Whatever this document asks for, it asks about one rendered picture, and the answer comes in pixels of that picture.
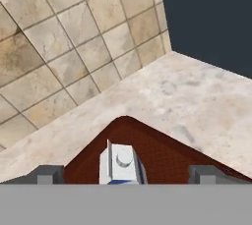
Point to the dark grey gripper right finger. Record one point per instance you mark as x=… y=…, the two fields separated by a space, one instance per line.
x=206 y=174

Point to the white milk carton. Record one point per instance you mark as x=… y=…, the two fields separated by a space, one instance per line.
x=122 y=166

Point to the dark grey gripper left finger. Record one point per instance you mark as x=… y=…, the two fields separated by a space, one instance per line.
x=46 y=174

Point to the dark fridge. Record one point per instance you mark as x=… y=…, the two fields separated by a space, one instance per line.
x=210 y=16

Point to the dark red tray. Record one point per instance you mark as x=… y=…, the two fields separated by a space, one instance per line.
x=164 y=157

